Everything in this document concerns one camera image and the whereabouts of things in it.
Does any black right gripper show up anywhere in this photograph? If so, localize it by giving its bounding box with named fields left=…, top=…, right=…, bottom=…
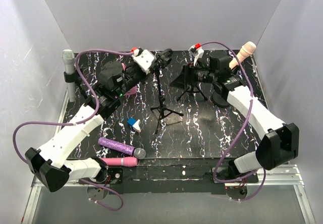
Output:
left=169, top=60, right=217, bottom=90

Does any black tripod shock-mount stand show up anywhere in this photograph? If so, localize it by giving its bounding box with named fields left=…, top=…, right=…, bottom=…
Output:
left=150, top=48, right=184, bottom=134

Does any black tripod microphone stand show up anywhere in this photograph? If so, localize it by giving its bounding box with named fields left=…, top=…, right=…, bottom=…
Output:
left=176, top=84, right=207, bottom=101

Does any black round-base stand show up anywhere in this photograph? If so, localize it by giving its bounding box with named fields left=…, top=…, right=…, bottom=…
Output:
left=64, top=70, right=87, bottom=102
left=211, top=85, right=230, bottom=107

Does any beige microphone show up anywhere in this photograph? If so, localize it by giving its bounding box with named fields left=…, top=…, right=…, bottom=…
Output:
left=229, top=41, right=256, bottom=70

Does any purple glitter microphone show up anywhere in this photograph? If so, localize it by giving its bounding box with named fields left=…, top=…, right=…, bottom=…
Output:
left=98, top=137, right=146, bottom=159

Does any pink plastic microphone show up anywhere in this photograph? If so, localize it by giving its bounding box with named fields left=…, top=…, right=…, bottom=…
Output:
left=101, top=157, right=138, bottom=167

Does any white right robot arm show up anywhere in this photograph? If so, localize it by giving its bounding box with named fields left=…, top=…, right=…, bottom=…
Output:
left=170, top=48, right=299, bottom=183

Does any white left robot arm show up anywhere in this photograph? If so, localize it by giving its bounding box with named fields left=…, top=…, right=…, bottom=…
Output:
left=25, top=55, right=170, bottom=192

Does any silver microphone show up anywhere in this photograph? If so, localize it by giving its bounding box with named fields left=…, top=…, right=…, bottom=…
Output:
left=62, top=49, right=76, bottom=102

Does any pink wedge-shaped box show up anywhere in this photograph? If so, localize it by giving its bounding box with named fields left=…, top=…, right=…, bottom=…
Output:
left=122, top=63, right=137, bottom=96

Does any blue and white small block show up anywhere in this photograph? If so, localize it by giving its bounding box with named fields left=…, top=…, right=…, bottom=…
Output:
left=127, top=118, right=141, bottom=133

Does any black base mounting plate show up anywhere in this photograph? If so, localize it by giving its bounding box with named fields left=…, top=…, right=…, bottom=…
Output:
left=78, top=155, right=283, bottom=196

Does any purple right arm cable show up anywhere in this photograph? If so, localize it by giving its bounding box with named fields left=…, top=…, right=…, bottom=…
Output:
left=195, top=41, right=267, bottom=201

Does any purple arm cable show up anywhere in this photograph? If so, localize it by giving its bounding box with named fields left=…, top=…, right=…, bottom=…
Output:
left=12, top=47, right=142, bottom=211
left=195, top=41, right=267, bottom=201

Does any aluminium frame rail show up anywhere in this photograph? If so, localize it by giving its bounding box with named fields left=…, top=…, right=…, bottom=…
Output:
left=21, top=92, right=316, bottom=224

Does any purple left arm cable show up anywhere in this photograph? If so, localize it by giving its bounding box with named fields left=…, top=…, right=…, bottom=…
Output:
left=12, top=47, right=142, bottom=211

